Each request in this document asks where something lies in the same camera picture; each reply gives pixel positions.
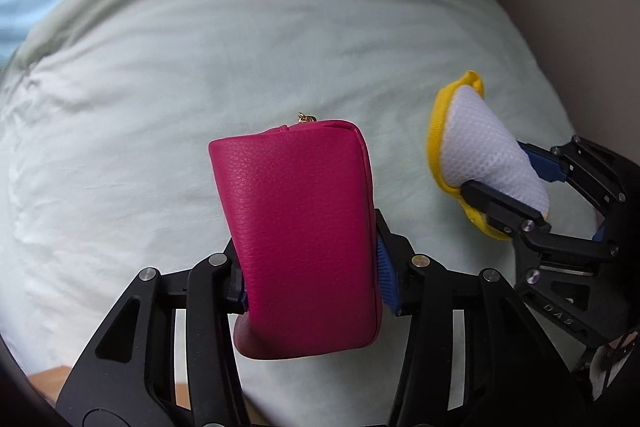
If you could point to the pale green bed sheet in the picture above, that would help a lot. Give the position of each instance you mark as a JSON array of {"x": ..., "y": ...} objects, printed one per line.
[{"x": 108, "y": 108}]

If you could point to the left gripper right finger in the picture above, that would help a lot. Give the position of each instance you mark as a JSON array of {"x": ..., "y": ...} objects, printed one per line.
[{"x": 394, "y": 255}]

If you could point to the yellow rimmed white mesh pad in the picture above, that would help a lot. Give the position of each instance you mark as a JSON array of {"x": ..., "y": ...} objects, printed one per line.
[{"x": 465, "y": 142}]

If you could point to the magenta leather pouch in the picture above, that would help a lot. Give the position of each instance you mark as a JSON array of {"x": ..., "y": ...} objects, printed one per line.
[{"x": 298, "y": 202}]

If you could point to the cardboard box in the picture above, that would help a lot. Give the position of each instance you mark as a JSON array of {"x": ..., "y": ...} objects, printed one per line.
[{"x": 49, "y": 384}]

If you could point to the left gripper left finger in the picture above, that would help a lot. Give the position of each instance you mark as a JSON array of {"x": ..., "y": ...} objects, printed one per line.
[{"x": 236, "y": 291}]

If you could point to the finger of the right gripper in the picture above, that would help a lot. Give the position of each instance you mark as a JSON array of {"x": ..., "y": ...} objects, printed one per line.
[
  {"x": 498, "y": 215},
  {"x": 550, "y": 165}
]

